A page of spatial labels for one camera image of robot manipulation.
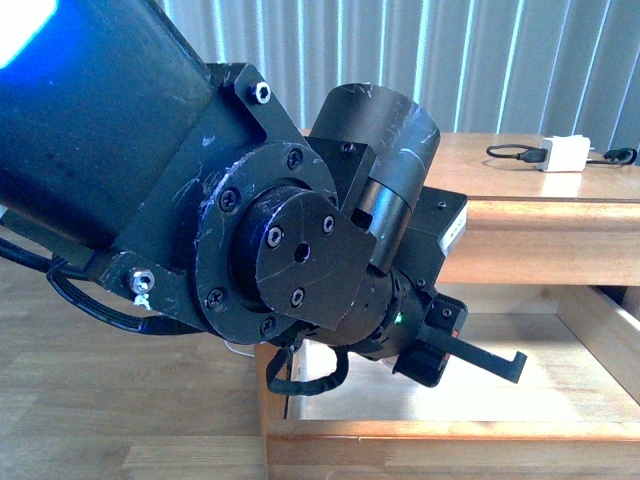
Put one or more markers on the wooden drawer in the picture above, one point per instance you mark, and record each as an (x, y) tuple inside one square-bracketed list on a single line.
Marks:
[(574, 414)]

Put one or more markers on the light wooden nightstand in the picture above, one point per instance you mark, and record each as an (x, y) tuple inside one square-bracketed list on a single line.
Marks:
[(527, 228)]

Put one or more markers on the grey pleated curtain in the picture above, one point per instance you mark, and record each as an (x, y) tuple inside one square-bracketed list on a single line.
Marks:
[(546, 67)]

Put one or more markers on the white power adapter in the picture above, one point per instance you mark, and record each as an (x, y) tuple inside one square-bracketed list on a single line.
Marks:
[(564, 154)]

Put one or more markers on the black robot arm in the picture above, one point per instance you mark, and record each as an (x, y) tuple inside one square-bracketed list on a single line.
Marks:
[(178, 197)]

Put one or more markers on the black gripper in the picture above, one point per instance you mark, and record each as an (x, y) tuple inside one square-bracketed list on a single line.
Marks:
[(388, 320)]

